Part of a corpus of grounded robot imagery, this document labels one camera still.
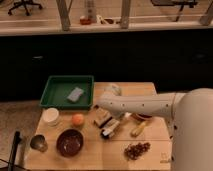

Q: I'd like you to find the white handled black brush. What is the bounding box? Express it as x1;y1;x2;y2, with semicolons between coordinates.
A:
100;119;120;139

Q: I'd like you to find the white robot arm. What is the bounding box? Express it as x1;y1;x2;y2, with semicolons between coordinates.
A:
97;86;213;171

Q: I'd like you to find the wooden block brush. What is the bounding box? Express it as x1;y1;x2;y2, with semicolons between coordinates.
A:
94;109;112;128

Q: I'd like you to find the grey sponge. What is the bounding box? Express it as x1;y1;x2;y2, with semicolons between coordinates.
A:
67;87;84;102

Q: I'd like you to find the green plastic tray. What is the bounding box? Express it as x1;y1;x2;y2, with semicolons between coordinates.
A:
40;75;94;110

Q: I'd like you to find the orange fruit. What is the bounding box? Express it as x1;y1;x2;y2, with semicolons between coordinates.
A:
71;113;84;126

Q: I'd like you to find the orange bowl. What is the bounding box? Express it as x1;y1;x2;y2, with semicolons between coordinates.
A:
132;113;152;121

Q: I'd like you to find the white cup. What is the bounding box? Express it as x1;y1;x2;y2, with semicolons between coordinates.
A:
42;108;60;126

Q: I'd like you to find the dark brown bowl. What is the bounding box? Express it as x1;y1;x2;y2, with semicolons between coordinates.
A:
56;129;84;157

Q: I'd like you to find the red object on shelf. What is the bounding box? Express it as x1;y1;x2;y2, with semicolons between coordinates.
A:
79;16;92;25

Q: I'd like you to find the pile of brown debris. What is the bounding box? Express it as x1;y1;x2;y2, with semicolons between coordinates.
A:
124;142;151;160

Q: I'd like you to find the metal cup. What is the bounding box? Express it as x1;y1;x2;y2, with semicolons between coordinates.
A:
30;135;48;152

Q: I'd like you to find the black stand pole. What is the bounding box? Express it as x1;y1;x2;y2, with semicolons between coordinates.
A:
7;131;21;171

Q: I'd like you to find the black office chair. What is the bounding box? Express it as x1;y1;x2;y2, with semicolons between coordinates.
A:
8;0;43;16

